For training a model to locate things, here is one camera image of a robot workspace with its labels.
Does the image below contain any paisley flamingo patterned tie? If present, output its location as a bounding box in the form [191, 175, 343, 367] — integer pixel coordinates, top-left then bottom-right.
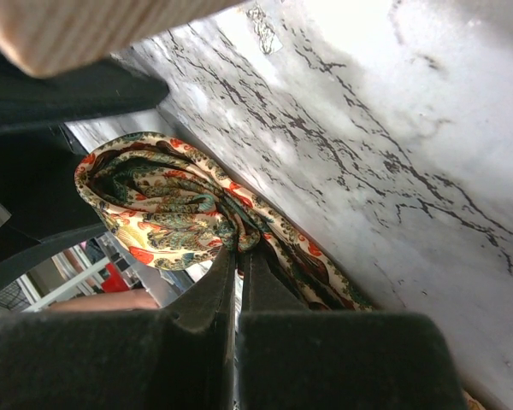
[74, 132, 372, 312]

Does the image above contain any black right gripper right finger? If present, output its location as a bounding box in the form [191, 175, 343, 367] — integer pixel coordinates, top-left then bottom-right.
[238, 252, 312, 409]

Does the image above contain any wooden compartment organizer box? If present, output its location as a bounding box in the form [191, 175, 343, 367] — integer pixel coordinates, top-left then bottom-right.
[0, 0, 235, 78]

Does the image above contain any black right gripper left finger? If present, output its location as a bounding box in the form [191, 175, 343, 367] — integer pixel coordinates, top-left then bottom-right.
[160, 249, 236, 409]

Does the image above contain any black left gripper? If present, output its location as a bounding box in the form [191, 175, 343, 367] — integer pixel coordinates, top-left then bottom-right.
[0, 52, 169, 290]

